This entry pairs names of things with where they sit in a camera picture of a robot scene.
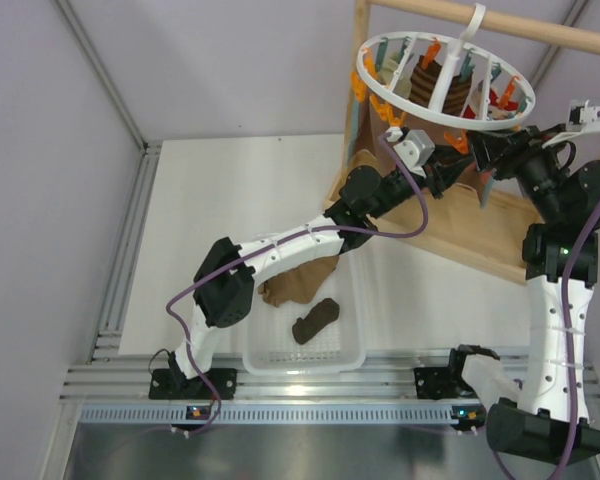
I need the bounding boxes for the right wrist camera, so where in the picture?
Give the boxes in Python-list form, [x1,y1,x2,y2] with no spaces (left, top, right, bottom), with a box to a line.
[566,100,600,133]

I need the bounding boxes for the white plastic basket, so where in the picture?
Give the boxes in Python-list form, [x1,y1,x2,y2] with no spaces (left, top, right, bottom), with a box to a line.
[241,254,366,376]

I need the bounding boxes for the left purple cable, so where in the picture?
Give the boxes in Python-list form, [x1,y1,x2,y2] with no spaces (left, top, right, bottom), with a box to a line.
[165,134,430,441]

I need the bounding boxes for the wooden hanging rack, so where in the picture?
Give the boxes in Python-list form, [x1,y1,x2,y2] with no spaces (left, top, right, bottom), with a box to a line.
[324,1,600,284]

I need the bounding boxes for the orange clip front left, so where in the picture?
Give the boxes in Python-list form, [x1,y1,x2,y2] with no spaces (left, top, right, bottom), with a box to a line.
[444,130,469,155]

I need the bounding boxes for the red white sock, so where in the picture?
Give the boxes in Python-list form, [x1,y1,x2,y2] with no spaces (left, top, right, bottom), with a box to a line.
[462,88,519,120]

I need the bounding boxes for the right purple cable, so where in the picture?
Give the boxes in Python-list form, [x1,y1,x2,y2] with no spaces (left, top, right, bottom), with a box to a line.
[489,104,600,480]

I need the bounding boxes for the striped brown sock right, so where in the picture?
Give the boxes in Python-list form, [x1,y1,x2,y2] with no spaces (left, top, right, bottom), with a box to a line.
[442,76,472,116]

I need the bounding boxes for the light blue sock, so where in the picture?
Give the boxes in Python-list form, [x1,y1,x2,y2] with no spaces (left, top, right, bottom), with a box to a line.
[479,171,495,209]

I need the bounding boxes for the tan sock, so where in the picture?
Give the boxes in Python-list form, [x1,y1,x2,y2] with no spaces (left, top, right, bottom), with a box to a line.
[258,256,339,307]

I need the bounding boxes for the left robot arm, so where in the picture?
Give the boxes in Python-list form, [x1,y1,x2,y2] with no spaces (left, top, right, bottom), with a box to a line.
[149,146,474,402]

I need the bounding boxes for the cream sock on hanger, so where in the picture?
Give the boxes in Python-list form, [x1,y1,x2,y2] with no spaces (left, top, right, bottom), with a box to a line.
[378,52,412,99]

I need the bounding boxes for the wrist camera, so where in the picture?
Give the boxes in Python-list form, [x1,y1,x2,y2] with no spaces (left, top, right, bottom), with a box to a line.
[566,100,600,133]
[379,127,435,178]

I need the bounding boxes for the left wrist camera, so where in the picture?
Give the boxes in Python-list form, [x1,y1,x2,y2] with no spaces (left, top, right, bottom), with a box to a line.
[379,127,435,178]

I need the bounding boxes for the white round clip hanger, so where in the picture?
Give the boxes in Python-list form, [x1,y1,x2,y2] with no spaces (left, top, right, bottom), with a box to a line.
[350,3,536,131]

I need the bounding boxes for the slotted metal rail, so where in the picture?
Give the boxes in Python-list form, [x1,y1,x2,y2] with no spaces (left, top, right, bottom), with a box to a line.
[80,402,481,425]

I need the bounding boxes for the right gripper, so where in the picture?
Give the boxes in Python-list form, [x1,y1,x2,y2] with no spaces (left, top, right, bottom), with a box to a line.
[465,121,565,220]

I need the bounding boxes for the striped brown sock left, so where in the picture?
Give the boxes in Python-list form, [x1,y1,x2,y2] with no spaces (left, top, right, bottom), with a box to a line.
[409,55,441,107]

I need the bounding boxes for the brown printed cloth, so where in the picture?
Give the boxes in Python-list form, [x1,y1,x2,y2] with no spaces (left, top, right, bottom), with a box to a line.
[346,100,396,176]

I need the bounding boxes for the purple cable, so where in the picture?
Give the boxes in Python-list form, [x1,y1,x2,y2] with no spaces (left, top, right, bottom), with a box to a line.
[489,104,600,480]
[165,134,430,441]

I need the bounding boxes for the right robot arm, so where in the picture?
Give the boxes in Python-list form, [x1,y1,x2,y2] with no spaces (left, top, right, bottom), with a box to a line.
[446,125,600,469]

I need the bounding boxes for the striped brown sock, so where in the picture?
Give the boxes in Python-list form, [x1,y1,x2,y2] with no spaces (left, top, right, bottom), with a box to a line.
[409,55,441,107]
[442,76,472,116]

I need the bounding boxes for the dark brown sock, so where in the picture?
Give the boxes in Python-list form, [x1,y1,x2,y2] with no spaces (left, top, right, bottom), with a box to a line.
[434,145,475,172]
[292,298,340,345]

